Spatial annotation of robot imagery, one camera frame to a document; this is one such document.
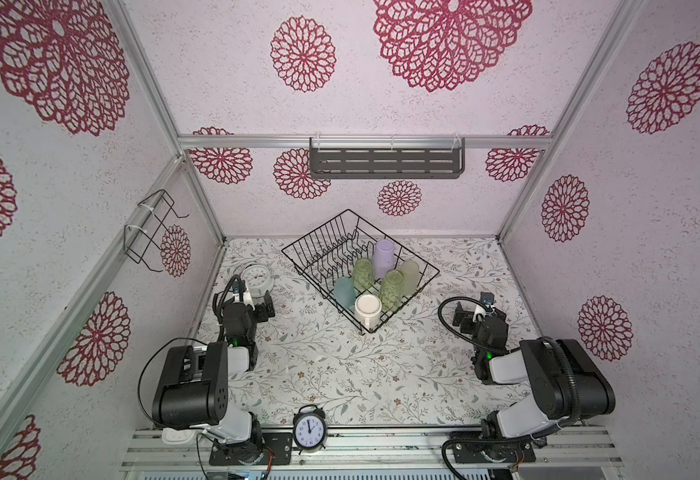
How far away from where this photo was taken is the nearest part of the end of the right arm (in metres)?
0.84

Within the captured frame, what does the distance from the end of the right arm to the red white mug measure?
0.75 ft

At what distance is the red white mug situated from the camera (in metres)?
0.89

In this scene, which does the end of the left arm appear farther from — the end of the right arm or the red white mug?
the end of the right arm
